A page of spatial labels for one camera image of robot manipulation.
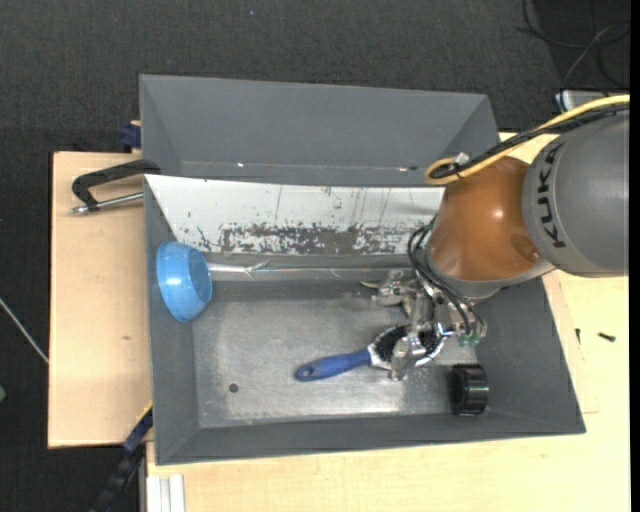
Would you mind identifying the grey metal bin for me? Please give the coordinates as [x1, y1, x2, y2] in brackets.
[138, 73, 587, 466]

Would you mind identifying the blue plastic bowl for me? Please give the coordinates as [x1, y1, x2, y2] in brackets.
[155, 240, 215, 324]

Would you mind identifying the brown cardboard board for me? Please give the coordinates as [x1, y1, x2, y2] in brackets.
[47, 151, 154, 450]

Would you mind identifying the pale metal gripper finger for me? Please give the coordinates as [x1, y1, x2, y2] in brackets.
[389, 344, 417, 383]
[404, 332, 430, 362]

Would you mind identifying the black ribbed round cap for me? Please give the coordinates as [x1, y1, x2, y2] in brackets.
[448, 363, 490, 417]

